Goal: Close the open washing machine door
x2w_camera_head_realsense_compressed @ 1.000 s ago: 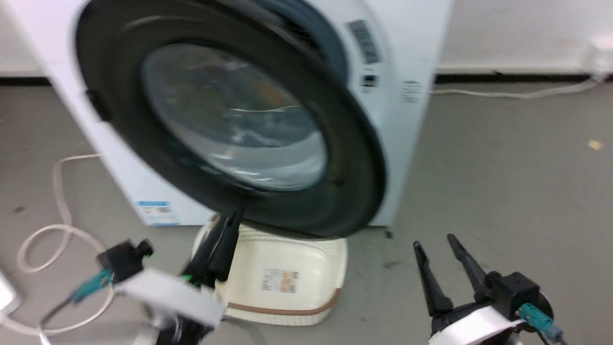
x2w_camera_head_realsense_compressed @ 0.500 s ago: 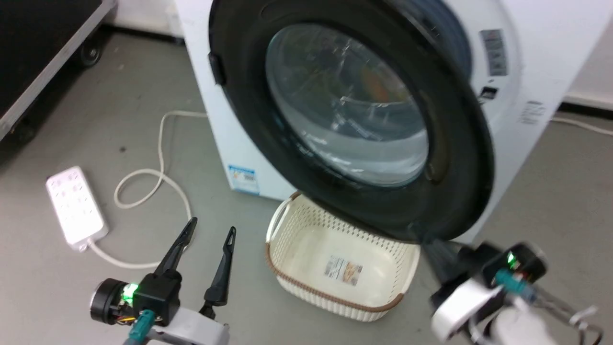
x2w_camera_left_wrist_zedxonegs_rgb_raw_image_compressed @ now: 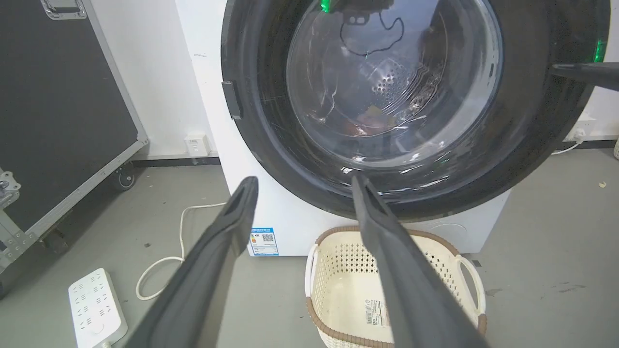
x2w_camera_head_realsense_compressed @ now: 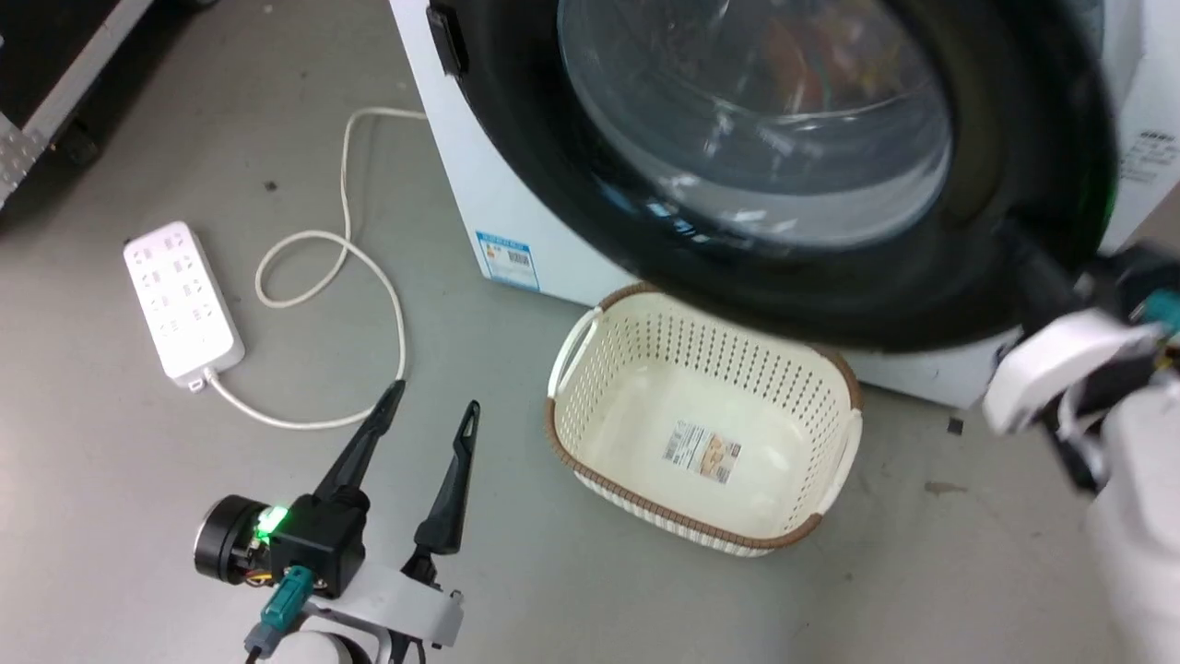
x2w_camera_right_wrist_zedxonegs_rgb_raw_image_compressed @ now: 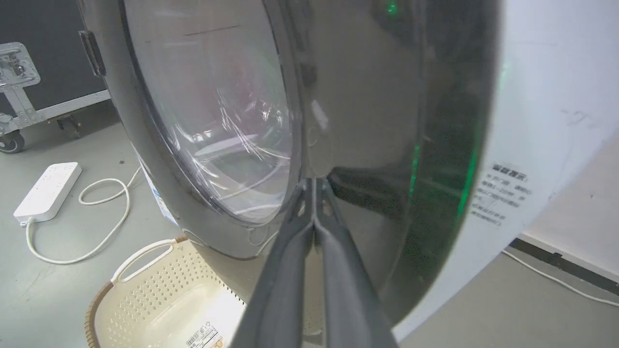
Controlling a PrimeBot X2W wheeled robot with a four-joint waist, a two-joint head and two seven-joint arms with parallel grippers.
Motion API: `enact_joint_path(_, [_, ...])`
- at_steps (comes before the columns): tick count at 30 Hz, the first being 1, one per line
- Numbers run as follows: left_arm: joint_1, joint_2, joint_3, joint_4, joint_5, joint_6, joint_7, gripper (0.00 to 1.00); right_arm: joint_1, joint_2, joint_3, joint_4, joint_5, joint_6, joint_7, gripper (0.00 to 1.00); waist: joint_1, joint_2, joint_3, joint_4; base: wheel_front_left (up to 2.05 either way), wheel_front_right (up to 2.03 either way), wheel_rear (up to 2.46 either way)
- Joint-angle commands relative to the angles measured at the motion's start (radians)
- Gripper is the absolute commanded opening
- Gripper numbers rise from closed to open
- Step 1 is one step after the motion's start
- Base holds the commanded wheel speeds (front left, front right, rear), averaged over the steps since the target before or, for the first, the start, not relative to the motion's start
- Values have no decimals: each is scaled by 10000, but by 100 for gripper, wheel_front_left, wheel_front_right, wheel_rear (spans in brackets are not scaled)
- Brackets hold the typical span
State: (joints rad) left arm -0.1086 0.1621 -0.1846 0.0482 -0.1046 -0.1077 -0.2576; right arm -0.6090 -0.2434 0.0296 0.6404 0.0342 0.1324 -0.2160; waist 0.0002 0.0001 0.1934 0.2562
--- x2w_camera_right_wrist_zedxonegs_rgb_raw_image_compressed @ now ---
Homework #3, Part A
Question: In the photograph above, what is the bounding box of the white cable along wall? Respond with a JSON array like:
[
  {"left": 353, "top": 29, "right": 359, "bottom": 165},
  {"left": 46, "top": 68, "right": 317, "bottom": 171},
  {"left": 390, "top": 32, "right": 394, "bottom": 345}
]
[{"left": 502, "top": 249, "right": 619, "bottom": 307}]

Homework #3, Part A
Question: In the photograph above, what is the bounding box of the white power strip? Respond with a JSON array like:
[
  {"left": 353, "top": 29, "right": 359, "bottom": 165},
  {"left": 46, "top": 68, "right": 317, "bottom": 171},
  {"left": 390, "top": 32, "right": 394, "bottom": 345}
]
[{"left": 14, "top": 162, "right": 82, "bottom": 226}]

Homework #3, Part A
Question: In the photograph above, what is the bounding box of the white washing machine body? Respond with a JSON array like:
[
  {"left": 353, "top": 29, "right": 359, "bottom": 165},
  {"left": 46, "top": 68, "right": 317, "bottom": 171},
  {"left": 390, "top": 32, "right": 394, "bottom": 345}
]
[{"left": 392, "top": 0, "right": 619, "bottom": 342}]

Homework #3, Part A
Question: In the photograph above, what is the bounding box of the black flight case on wheels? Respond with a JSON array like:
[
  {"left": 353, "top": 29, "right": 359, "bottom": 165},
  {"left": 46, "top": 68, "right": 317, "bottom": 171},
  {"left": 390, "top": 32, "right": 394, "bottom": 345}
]
[{"left": 0, "top": 0, "right": 113, "bottom": 154}]

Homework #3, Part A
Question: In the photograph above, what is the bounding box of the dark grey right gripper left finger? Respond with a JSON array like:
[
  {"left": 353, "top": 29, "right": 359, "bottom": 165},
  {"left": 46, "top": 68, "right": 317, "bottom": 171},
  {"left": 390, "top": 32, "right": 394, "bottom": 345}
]
[{"left": 231, "top": 178, "right": 316, "bottom": 348}]

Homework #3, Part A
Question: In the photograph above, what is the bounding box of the white power strip cable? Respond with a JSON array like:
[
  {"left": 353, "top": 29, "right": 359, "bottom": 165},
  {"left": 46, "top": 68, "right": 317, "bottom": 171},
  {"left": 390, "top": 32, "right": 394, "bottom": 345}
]
[{"left": 25, "top": 167, "right": 142, "bottom": 265}]

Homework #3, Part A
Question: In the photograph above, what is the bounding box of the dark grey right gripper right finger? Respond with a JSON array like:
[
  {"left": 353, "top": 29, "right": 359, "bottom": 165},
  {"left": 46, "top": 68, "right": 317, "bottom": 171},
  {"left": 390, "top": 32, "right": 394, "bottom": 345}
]
[{"left": 314, "top": 177, "right": 400, "bottom": 348}]

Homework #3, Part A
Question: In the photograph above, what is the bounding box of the grey round washing machine door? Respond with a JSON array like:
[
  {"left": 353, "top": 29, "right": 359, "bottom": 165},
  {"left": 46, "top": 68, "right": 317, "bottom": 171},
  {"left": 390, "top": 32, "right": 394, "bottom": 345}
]
[{"left": 77, "top": 0, "right": 501, "bottom": 325}]

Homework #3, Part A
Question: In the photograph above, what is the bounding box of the cream perforated laundry basket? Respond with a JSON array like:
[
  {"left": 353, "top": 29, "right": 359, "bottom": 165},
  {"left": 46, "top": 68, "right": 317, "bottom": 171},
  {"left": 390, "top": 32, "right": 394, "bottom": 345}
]
[{"left": 85, "top": 235, "right": 324, "bottom": 348}]

